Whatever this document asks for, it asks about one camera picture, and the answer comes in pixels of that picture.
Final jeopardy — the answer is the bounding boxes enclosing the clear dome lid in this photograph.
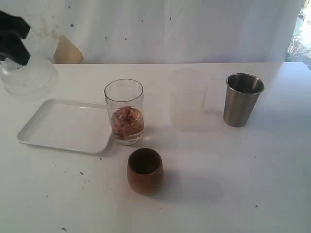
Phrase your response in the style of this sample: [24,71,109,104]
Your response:
[0,54,57,96]

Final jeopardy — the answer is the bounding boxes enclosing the brown wooden cup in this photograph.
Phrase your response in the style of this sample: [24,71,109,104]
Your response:
[127,148,164,195]

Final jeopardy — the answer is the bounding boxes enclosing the stainless steel cup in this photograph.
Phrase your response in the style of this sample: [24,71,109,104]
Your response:
[223,73,264,128]

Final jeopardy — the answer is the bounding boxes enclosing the clear plastic tumbler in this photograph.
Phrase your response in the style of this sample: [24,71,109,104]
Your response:
[104,79,144,146]

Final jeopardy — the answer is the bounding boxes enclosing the brown chunks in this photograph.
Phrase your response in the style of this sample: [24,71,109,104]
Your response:
[110,107,144,141]

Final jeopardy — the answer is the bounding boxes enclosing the white rectangular plastic tray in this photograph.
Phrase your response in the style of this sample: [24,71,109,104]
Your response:
[17,99,112,154]

